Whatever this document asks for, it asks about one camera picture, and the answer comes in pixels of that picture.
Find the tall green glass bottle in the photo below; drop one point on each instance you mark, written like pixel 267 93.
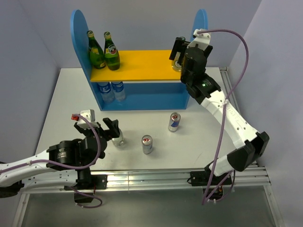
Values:
pixel 96 54

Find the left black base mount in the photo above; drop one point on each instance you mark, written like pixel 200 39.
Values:
pixel 98 182

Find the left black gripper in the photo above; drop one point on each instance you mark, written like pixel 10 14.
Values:
pixel 113 126

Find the blue-label water bottle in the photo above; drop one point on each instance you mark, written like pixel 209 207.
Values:
pixel 106 92
pixel 119 91

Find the green Perrier glass bottle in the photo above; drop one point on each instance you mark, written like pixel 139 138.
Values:
pixel 112 57

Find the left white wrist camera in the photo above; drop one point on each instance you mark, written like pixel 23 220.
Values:
pixel 89 115

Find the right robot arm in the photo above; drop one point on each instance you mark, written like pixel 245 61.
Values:
pixel 249 143

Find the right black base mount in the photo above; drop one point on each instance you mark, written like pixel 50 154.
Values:
pixel 200 178

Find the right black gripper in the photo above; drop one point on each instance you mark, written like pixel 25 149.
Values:
pixel 179 46

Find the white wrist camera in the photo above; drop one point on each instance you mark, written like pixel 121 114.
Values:
pixel 89 115
pixel 201 37

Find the clear bottle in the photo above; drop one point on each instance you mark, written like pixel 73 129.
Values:
pixel 118 141
pixel 175 66

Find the right blue-label water bottle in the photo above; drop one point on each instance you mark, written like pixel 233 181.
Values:
pixel 119 91

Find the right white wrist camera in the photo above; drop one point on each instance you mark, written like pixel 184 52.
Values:
pixel 201 37

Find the silver can red tab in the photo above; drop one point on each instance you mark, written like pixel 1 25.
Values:
pixel 147 144

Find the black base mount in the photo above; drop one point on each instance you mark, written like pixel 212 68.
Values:
pixel 98 182
pixel 200 178

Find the aluminium side rail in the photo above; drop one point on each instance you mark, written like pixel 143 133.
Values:
pixel 226 87

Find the blue silver Red Bull can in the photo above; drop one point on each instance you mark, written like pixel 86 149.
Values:
pixel 174 122

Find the blue and yellow shelf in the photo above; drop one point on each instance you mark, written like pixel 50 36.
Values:
pixel 149 79

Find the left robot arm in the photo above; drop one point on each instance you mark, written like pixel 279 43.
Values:
pixel 66 163

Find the left blue-label water bottle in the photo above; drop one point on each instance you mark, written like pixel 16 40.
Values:
pixel 106 92

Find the aluminium front rail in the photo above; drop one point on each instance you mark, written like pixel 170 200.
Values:
pixel 141 180

